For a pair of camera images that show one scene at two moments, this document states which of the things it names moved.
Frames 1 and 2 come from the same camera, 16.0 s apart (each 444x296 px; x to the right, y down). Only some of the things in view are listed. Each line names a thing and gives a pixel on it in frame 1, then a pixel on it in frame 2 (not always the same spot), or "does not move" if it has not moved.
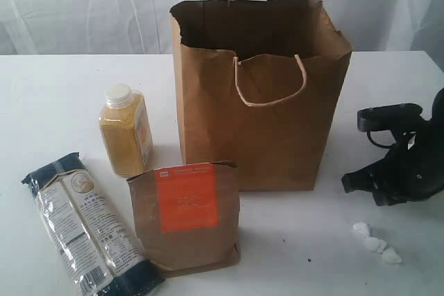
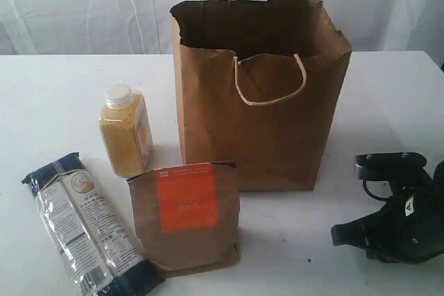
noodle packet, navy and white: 102,258 does not move
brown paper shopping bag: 259,82 does not move
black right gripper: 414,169 to 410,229
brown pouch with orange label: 189,215 does not move
